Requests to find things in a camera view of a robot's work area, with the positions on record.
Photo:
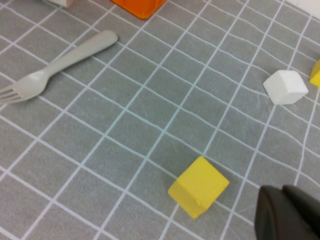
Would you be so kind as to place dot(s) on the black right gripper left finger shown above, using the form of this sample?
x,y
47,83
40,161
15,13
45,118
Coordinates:
x,y
272,217

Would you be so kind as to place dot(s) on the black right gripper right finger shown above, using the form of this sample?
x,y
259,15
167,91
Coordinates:
x,y
306,215

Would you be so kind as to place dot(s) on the orange plastic cutlery holder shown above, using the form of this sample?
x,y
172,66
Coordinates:
x,y
140,7

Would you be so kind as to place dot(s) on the yellow cube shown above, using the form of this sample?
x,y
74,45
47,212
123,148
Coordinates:
x,y
197,187
316,75

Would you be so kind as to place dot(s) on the white cube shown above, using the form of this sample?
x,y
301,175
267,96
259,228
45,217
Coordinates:
x,y
285,87

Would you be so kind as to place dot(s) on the grey checked tablecloth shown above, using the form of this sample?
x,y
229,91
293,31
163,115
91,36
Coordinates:
x,y
150,125

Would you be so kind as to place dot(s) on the grey plastic fork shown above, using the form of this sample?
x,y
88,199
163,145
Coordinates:
x,y
75,55

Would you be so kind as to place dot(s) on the white power adapter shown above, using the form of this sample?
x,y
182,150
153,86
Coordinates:
x,y
61,2

